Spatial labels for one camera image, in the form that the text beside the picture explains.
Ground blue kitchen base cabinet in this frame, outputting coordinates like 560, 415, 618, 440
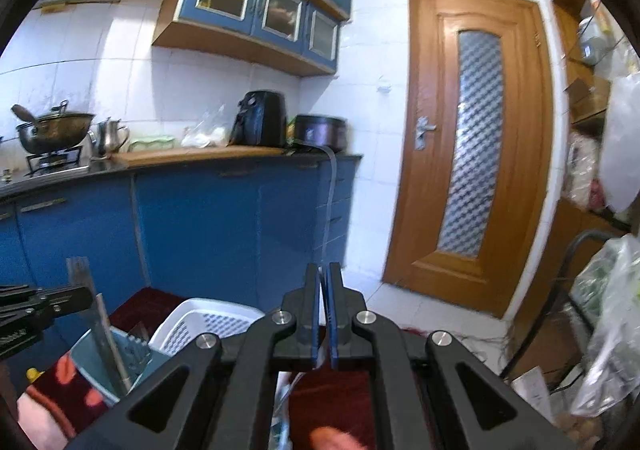
1, 152, 359, 311

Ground red floral plush blanket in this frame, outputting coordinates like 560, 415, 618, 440
16, 286, 426, 450

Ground steel table knife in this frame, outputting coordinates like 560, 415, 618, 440
66, 257, 131, 398

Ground light blue utensil holder box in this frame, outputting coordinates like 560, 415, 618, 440
70, 328, 170, 407

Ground white plastic basket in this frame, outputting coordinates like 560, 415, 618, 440
149, 298, 265, 356

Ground gas stove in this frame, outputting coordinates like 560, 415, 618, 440
1, 142, 90, 184

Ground wooden cutting board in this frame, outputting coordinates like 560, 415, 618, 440
111, 146, 285, 168

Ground steel wok on stove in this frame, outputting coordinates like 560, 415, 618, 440
11, 99, 94, 155

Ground steel kettle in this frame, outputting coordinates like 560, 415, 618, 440
88, 118, 130, 158

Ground brown wooden door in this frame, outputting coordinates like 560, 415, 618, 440
383, 0, 553, 317

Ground glass side table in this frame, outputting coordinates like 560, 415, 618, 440
501, 229, 639, 418

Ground dark rice cooker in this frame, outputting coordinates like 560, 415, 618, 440
293, 114, 347, 153

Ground black air fryer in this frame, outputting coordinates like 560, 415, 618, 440
229, 90, 286, 148

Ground white plastic bag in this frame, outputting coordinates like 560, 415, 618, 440
599, 73, 640, 212

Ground wooden shelf unit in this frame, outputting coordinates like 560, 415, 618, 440
511, 0, 639, 352

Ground silver door handle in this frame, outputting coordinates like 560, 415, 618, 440
414, 116, 437, 151

